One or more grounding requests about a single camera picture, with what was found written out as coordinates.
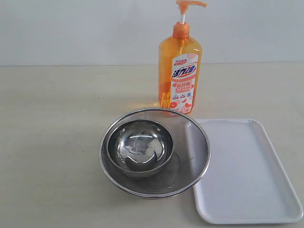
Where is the orange dish soap pump bottle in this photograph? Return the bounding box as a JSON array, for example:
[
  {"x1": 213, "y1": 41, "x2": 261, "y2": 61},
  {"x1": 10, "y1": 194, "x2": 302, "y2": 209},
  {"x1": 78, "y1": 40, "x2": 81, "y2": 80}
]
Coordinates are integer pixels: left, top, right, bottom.
[{"x1": 158, "y1": 0, "x2": 207, "y2": 114}]

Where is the small stainless steel bowl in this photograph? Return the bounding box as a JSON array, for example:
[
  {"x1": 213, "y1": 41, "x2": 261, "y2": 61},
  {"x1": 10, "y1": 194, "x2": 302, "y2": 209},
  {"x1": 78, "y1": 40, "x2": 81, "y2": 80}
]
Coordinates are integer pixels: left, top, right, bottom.
[{"x1": 105, "y1": 119, "x2": 175, "y2": 179}]

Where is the steel mesh strainer basket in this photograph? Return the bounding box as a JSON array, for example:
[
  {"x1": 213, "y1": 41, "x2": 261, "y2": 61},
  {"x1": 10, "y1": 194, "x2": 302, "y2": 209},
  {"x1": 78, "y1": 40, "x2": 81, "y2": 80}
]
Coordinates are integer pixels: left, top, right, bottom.
[{"x1": 99, "y1": 108, "x2": 211, "y2": 198}]

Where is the white plastic tray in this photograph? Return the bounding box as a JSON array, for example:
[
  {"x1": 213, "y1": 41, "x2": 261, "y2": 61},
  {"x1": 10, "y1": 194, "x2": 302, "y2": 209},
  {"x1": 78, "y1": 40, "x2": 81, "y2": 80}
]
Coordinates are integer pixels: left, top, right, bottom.
[{"x1": 193, "y1": 118, "x2": 303, "y2": 224}]

